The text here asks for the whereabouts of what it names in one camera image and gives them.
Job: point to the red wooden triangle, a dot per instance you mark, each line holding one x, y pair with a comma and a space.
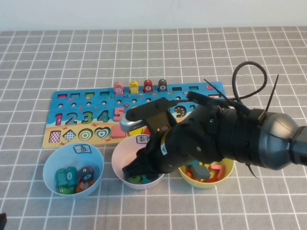
146, 133

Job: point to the pink wooden greater-than sign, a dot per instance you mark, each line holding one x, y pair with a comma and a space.
219, 169

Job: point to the orange wooden fish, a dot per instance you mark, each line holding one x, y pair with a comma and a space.
84, 187

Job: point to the yellow plastic bowl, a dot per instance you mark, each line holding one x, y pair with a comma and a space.
225, 170

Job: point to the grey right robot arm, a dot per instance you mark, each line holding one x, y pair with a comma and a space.
275, 143

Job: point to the teal wooden fish four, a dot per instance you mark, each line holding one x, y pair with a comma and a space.
71, 176

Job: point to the orange wooden shape piece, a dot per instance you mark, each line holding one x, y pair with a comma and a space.
189, 174

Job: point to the teal wooden heart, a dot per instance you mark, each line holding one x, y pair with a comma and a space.
193, 164

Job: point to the red wooden sign piece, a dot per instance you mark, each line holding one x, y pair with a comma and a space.
212, 179

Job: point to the light blue plastic bowl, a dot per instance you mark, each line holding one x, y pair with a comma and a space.
55, 160

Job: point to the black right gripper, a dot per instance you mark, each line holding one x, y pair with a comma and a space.
187, 143

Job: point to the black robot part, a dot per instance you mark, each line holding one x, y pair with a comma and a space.
2, 221

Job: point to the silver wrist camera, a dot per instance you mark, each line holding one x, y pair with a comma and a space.
132, 124

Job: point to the grey wooden fish nine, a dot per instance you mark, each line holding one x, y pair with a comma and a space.
86, 175

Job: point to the paper label on blue bowl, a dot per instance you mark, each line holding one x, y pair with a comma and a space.
82, 148

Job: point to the paper label on pink bowl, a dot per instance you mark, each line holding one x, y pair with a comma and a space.
141, 140

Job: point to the black zip tie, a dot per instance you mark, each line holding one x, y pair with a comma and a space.
272, 95
216, 89
251, 170

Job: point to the red fish peg seven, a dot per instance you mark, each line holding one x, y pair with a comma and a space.
148, 87

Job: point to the pink plastic bowl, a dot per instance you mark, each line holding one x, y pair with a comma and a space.
120, 155

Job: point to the grey wooden diamond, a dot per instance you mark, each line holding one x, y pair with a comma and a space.
201, 172

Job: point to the pink wooden trapezoid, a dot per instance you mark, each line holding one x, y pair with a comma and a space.
116, 133

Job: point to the green wooden number three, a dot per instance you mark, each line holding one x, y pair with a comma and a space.
134, 180

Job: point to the teal patterned wooden fish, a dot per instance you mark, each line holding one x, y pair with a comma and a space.
60, 178

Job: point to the brown fish peg eight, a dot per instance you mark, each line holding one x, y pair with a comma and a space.
162, 86

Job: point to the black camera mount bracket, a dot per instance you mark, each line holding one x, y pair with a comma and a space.
153, 112

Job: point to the pink fish peg five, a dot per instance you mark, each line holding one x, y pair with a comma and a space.
118, 89

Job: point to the blue wooden number puzzle board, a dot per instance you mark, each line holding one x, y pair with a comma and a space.
96, 101

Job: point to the yellow wooden pentagon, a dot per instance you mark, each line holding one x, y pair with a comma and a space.
135, 133

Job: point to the grey checked tablecloth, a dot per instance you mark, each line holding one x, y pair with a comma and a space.
239, 210

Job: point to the green wooden fish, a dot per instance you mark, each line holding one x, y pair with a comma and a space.
66, 191

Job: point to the pink wooden number five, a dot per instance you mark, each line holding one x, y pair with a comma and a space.
117, 112

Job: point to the yellow fish peg six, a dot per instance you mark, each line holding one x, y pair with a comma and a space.
134, 88

